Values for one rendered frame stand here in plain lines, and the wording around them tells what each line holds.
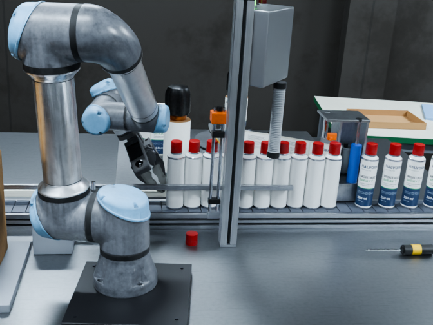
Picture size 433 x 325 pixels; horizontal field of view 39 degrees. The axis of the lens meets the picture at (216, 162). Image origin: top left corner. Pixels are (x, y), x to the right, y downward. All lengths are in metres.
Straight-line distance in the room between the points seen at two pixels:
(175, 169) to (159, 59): 2.51
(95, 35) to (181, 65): 2.99
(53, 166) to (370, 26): 3.03
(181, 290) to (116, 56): 0.56
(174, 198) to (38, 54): 0.69
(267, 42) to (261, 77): 0.09
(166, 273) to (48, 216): 0.33
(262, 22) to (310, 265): 0.65
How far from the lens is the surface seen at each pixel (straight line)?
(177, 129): 1.97
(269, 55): 1.53
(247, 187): 1.76
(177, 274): 1.51
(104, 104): 1.59
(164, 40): 4.16
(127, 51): 1.25
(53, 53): 1.25
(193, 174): 1.74
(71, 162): 1.35
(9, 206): 1.83
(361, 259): 1.72
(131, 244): 1.37
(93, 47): 1.22
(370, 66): 4.14
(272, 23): 1.52
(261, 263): 1.63
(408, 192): 1.95
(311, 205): 1.85
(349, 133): 1.99
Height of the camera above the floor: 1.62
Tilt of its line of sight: 20 degrees down
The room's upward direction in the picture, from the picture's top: 3 degrees clockwise
